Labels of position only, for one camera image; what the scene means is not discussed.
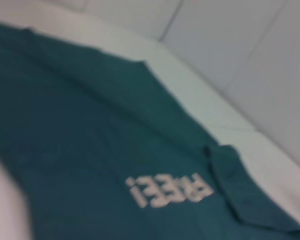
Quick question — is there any teal blue printed t-shirt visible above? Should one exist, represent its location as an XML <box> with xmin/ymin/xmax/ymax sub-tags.
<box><xmin>0</xmin><ymin>19</ymin><xmax>300</xmax><ymax>240</ymax></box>

